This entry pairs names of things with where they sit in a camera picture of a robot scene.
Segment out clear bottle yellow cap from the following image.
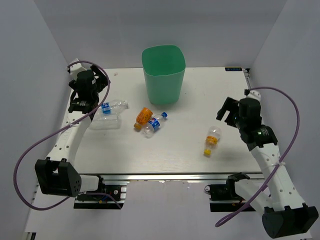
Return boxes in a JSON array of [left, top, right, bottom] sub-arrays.
[[203, 126, 222, 157]]

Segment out clear bottle blue label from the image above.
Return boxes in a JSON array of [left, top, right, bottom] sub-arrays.
[[101, 99, 129, 115]]

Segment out large clear crushed bottle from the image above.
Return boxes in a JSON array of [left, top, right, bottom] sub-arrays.
[[89, 114, 122, 131]]

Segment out orange plastic bottle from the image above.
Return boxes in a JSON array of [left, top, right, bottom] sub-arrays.
[[133, 107, 153, 131]]

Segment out pepsi bottle blue cap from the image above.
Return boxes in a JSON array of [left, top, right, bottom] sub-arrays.
[[143, 112, 168, 138]]

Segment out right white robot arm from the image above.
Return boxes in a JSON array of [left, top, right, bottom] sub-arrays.
[[216, 97, 319, 239]]

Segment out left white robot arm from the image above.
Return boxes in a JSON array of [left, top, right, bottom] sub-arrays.
[[34, 63, 108, 200]]

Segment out green plastic bin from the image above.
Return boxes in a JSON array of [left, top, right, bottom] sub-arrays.
[[141, 45, 186, 105]]

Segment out blue sticker right corner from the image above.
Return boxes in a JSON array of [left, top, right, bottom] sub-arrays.
[[224, 67, 243, 72]]

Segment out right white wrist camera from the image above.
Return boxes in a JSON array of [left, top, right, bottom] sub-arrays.
[[244, 89, 261, 102]]

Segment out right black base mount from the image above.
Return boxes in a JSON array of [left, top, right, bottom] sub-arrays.
[[204, 184, 246, 213]]

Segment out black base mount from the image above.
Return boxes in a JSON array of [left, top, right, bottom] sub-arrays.
[[73, 181, 127, 210], [204, 184, 246, 213]]

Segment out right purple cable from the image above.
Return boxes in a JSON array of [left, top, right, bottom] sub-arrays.
[[215, 86, 300, 228]]

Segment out purple cable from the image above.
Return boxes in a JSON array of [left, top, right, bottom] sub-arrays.
[[12, 60, 123, 211], [215, 86, 300, 228]]

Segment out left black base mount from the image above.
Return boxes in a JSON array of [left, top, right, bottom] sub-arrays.
[[73, 181, 127, 210]]

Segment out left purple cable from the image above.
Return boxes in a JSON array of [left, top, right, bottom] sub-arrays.
[[12, 60, 123, 211]]

